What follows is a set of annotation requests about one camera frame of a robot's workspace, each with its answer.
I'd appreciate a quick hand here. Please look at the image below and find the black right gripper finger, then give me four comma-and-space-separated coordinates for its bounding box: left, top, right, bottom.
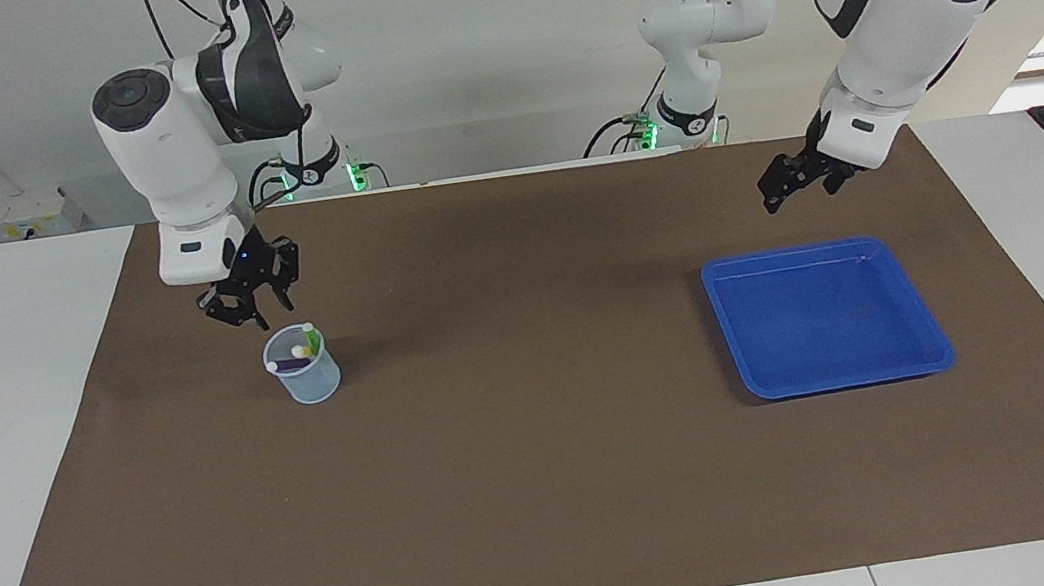
197, 279, 270, 338
269, 238, 310, 316

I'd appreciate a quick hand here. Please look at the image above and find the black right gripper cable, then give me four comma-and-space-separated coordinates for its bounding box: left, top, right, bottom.
139, 0, 330, 225

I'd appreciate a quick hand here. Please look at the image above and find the blue plastic tray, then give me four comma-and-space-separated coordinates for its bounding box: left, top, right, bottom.
698, 225, 960, 408

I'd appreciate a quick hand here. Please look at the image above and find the black base cable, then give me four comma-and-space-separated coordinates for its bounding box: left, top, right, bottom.
243, 154, 309, 209
574, 62, 677, 161

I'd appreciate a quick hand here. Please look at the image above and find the translucent plastic cup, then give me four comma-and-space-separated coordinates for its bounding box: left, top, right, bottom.
258, 318, 345, 411

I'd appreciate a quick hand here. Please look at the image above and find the white power strip box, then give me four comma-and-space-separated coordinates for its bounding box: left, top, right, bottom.
0, 185, 86, 244

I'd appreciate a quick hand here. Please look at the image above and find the brown table mat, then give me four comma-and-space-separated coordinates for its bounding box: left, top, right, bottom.
0, 103, 1044, 586

